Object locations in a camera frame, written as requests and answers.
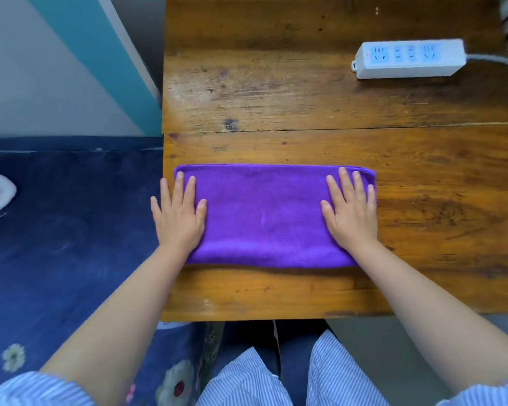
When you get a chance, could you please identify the grey power cable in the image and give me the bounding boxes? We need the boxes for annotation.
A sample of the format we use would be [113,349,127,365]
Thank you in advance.
[465,54,508,72]

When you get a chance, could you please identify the person's right hand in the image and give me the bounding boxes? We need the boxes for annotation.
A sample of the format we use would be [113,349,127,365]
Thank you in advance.
[320,167,378,251]

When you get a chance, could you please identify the dark blue trousers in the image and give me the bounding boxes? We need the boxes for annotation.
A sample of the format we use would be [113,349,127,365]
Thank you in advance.
[214,319,333,406]

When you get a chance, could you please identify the person's left hand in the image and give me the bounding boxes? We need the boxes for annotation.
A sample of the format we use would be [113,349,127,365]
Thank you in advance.
[150,171,207,255]

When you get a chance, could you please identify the purple towel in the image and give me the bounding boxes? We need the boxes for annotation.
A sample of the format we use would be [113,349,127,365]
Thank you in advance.
[174,164,377,269]

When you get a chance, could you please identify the white power strip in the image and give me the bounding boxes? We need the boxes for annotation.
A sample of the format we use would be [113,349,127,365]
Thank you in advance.
[351,39,467,80]

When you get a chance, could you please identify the dark blue floral bedsheet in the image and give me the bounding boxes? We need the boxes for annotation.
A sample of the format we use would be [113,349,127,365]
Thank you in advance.
[0,136,225,406]

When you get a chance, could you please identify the person's left forearm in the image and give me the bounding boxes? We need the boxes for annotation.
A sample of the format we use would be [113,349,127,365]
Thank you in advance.
[39,244,188,406]

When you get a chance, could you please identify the striped blue white shirt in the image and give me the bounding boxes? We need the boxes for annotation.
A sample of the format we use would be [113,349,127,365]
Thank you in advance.
[0,330,508,406]

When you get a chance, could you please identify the person's right forearm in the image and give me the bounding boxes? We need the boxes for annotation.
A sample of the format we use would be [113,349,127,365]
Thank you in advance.
[351,240,508,394]

